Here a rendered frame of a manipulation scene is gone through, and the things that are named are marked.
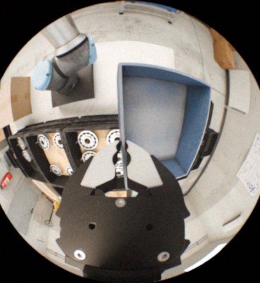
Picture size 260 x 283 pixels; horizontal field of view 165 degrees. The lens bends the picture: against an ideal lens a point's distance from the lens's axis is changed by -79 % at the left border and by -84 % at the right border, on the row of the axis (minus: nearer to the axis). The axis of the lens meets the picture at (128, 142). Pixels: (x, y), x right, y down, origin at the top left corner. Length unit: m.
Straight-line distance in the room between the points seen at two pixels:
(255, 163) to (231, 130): 1.10
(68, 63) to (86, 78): 0.21
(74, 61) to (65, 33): 0.11
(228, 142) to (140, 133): 2.83
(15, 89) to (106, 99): 0.66
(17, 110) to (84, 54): 0.58
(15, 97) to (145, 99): 0.76
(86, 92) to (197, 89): 0.46
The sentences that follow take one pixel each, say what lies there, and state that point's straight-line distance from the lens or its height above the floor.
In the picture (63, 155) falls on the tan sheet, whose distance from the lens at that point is 0.60.
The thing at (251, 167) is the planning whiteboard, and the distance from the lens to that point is 2.84.
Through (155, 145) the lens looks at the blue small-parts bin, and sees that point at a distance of 0.21.
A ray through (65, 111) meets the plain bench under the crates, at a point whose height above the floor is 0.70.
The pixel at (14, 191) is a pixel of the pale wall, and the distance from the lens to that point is 3.57.
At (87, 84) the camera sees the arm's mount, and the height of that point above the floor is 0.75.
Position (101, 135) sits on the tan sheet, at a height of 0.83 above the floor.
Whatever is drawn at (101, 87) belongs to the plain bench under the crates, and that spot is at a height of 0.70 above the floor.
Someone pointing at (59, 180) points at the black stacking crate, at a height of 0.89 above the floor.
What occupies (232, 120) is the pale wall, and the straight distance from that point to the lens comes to 2.88.
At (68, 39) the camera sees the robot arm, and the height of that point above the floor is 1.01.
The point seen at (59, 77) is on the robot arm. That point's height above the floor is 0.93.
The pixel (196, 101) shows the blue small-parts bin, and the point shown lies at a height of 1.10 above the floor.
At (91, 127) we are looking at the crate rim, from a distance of 0.33.
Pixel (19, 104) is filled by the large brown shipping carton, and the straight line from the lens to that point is 0.79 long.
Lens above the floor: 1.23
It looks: 60 degrees down
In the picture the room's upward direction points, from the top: 165 degrees clockwise
